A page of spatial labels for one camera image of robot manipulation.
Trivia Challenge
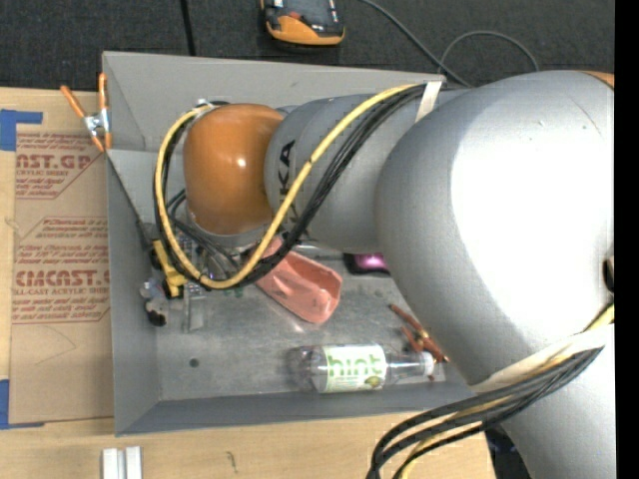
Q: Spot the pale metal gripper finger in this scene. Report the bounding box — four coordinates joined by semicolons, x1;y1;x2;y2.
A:
140;276;169;328
183;281;207;333

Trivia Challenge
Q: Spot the grey metal bin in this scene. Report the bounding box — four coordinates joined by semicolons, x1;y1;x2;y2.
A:
101;51;481;437

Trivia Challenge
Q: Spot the brown cardboard board red print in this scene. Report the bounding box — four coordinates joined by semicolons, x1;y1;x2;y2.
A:
0;86;117;429

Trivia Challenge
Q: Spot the clear plastic bottle green label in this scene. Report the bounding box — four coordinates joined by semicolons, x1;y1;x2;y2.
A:
286;342;436;395

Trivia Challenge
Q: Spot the magenta shiny object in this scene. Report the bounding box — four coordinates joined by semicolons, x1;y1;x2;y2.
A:
342;251;391;276

